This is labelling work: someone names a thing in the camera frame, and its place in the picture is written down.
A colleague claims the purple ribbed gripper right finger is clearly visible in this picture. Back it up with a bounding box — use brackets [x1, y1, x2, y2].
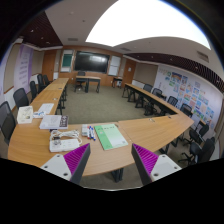
[131, 144, 181, 185]

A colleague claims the white paper sheet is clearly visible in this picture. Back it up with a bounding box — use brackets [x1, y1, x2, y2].
[39, 103, 54, 114]

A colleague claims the black office chair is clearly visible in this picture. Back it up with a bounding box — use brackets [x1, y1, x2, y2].
[185, 137, 215, 165]
[13, 88, 29, 108]
[0, 101, 16, 144]

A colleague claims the white charger cable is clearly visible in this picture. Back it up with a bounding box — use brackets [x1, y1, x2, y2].
[49, 129, 83, 146]

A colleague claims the white power strip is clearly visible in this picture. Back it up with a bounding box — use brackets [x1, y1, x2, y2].
[49, 139, 79, 152]

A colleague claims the purple wall banner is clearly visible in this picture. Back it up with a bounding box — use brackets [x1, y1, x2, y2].
[14, 44, 33, 92]

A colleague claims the white eraser block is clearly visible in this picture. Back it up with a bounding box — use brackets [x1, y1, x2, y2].
[82, 124, 88, 136]

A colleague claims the black wall display screen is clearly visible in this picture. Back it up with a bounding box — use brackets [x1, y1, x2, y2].
[74, 51, 110, 73]

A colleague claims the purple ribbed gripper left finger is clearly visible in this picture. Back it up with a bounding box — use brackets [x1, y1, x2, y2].
[41, 143, 91, 184]

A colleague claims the curved wooden conference table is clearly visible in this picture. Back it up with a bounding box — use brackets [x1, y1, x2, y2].
[8, 84, 193, 180]

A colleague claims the black office chair near right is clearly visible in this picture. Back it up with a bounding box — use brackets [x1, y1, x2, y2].
[185, 137, 215, 165]

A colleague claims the colourful wall poster board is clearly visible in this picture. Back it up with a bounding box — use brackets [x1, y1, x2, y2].
[154, 65, 222, 130]

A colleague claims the wooden teacher desk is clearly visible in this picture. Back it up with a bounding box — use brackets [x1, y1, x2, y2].
[74, 76, 101, 93]

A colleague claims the green booklet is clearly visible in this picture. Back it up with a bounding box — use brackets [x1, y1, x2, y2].
[95, 124, 128, 150]

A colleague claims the red marker pen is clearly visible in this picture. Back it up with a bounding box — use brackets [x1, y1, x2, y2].
[87, 125, 91, 139]

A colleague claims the blue marker pen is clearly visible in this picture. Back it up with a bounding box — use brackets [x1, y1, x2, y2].
[90, 126, 96, 141]

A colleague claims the black office chair near left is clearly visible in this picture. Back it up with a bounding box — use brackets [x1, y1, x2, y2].
[0, 101, 16, 144]

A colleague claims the white thick book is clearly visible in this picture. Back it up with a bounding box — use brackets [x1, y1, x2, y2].
[39, 115, 69, 129]

